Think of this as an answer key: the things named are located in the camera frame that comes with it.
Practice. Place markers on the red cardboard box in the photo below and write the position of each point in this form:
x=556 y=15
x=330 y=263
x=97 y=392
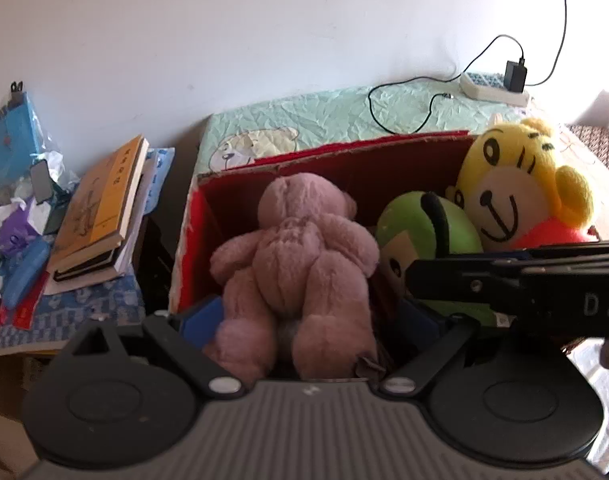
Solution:
x=334 y=165

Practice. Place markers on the bear print bed sheet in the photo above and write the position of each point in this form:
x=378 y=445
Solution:
x=309 y=115

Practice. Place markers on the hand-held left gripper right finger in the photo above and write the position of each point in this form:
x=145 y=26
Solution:
x=424 y=330

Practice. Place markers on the stack of books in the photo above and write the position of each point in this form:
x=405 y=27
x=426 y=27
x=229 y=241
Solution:
x=134 y=230

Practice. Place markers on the blue patterned booklet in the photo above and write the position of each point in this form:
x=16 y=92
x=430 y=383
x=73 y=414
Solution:
x=162 y=170

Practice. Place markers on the white power strip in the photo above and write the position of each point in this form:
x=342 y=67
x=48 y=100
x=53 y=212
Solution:
x=484 y=91

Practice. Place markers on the green plush toy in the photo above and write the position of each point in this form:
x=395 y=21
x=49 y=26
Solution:
x=409 y=220

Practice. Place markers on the yellow tiger plush toy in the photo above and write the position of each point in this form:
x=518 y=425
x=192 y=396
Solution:
x=504 y=180

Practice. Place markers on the black notebook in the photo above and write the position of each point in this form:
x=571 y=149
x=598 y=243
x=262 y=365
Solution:
x=89 y=265

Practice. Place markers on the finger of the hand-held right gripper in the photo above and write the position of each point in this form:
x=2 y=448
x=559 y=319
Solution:
x=459 y=280

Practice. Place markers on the dark smartphone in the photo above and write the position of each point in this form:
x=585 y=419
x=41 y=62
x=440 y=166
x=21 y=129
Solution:
x=42 y=180

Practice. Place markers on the red booklet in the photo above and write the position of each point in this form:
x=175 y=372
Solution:
x=29 y=310

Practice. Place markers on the pink teddy bear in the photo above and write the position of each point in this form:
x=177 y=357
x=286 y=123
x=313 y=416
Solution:
x=294 y=245

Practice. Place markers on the blue checked tablecloth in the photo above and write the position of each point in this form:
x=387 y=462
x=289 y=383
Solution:
x=84 y=310

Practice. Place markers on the purple plastic item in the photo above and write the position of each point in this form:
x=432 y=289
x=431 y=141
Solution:
x=14 y=230

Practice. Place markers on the black charger adapter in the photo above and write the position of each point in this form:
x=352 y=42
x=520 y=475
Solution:
x=515 y=76

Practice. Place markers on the black binder clips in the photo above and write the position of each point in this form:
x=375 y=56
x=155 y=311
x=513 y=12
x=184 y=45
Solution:
x=17 y=91

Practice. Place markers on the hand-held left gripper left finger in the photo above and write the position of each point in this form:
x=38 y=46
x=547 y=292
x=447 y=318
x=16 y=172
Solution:
x=204 y=317

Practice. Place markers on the blue pencil case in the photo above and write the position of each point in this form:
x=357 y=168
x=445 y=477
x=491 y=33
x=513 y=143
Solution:
x=27 y=270

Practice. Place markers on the yellow book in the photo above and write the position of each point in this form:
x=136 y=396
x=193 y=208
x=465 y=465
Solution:
x=99 y=195

